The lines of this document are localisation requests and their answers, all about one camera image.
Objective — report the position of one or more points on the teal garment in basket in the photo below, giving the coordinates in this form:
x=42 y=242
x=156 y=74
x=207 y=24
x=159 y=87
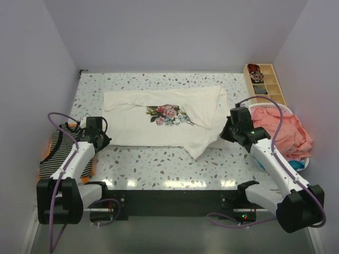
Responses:
x=299 y=165

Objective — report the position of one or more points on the white floral print t-shirt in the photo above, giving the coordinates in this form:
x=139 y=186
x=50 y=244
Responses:
x=191 y=118

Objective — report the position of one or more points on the salmon orange garment in basket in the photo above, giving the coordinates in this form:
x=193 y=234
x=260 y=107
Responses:
x=293 y=142

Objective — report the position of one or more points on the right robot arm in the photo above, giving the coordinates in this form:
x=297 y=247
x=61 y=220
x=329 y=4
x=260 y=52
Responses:
x=298 y=204

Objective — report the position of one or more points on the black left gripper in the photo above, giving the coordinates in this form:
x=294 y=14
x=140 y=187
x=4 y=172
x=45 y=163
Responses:
x=106 y=141

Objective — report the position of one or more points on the pink black rolled socks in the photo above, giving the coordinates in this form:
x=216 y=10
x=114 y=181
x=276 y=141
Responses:
x=257 y=77

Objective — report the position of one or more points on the grey rolled socks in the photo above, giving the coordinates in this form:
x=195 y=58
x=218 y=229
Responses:
x=260 y=90

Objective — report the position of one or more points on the black white striped folded shirt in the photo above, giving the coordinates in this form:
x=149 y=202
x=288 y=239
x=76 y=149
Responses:
x=58 y=150

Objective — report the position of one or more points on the red black rolled socks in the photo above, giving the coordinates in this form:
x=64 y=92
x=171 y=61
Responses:
x=253 y=68

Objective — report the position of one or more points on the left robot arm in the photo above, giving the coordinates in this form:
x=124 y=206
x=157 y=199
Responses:
x=62 y=195

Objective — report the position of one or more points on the wooden compartment organizer box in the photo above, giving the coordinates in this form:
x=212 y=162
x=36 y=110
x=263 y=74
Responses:
x=270 y=83

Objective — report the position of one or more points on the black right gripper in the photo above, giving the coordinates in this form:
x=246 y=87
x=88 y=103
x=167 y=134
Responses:
x=224 y=134

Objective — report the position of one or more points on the white plastic laundry basket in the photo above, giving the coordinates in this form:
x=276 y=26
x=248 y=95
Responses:
x=281 y=109

